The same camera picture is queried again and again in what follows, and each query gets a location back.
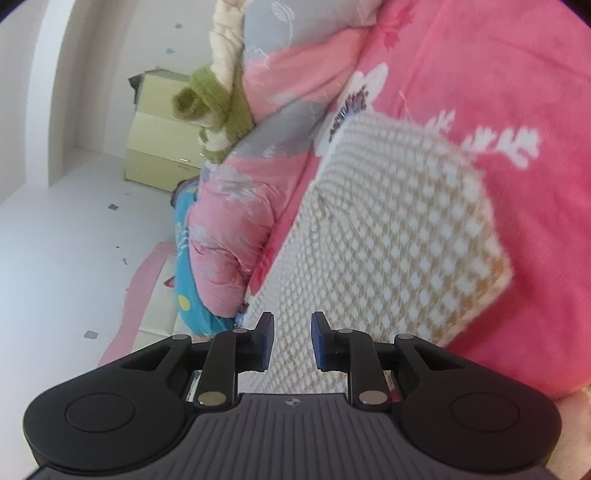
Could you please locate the pale yellow wardrobe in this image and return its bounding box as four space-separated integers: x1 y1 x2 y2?
124 69 206 191

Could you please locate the green white fleece blanket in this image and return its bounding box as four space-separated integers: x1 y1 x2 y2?
171 0 259 164

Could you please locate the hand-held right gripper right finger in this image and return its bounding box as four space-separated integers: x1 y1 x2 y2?
311 312 465 409

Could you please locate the pink white padded headboard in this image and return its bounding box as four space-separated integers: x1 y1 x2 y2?
97 242 197 367

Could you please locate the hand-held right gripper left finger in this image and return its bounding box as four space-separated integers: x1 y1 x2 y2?
120 312 275 409

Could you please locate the pink floral bed sheet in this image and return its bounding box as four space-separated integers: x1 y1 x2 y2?
249 0 591 402

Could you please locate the blue cartoon pillow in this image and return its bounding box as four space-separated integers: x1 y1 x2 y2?
173 178 245 335

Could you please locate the beige white houndstooth coat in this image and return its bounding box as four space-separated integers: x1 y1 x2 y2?
240 113 515 398

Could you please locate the pink grey floral quilt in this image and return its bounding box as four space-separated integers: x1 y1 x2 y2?
187 0 384 319

